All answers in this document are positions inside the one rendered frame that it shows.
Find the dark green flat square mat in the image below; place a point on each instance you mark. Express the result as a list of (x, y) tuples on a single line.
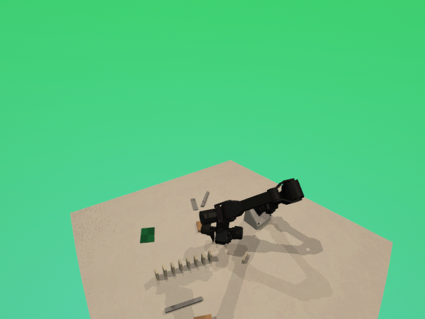
[(147, 235)]

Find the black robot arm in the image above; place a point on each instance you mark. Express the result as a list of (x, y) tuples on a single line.
[(265, 202)]

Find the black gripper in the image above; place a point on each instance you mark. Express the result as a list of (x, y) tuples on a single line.
[(235, 231)]

